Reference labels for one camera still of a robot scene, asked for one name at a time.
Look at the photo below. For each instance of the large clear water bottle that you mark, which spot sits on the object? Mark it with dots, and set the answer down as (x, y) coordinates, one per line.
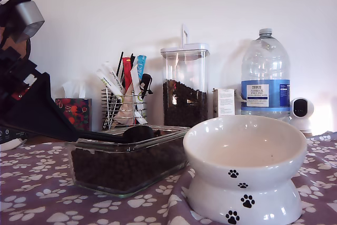
(263, 96)

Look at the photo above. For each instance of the white paw print bowl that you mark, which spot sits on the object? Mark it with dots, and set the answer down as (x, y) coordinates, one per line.
(237, 183)

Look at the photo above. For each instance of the black plastic measuring scoop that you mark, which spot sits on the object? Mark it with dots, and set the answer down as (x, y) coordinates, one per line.
(137, 132)

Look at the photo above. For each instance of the beige pouch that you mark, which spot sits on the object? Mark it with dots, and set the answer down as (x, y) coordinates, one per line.
(126, 109)

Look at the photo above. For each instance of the tall clear kibble jar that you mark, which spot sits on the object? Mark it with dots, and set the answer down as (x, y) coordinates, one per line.
(184, 109)

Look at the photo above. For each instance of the brown cat kibble heap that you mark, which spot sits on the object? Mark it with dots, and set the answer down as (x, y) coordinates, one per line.
(118, 169)

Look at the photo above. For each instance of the floral tissue box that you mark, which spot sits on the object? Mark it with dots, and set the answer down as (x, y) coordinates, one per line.
(76, 114)

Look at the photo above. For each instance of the blue sachet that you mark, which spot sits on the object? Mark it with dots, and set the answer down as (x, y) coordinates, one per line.
(142, 63)

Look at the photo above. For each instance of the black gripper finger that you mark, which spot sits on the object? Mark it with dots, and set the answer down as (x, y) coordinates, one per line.
(39, 109)
(26, 128)

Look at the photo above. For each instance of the black clip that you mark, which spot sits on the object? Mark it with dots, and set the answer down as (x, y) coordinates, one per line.
(146, 81)

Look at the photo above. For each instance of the red sachet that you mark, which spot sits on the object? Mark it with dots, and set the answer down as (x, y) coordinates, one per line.
(127, 74)

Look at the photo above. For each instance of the plain white sachet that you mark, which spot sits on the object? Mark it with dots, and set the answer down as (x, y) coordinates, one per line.
(135, 80)

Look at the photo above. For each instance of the rectangular glass food container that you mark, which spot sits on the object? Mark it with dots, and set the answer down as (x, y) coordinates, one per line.
(110, 150)

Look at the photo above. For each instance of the black straw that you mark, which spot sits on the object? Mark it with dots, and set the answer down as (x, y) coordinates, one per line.
(120, 64)

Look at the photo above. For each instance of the small white round camera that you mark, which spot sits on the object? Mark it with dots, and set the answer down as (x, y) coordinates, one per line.
(301, 109)

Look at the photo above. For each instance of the white sachet green print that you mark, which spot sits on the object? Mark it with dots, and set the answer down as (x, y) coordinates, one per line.
(111, 76)
(104, 80)

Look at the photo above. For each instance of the small white carton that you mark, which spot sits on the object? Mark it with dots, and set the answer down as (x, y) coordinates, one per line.
(223, 102)

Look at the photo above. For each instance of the grey paw print cloth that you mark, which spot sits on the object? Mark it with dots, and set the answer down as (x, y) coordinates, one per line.
(39, 204)

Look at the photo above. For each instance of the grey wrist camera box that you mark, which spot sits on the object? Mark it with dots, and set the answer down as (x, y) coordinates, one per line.
(26, 17)

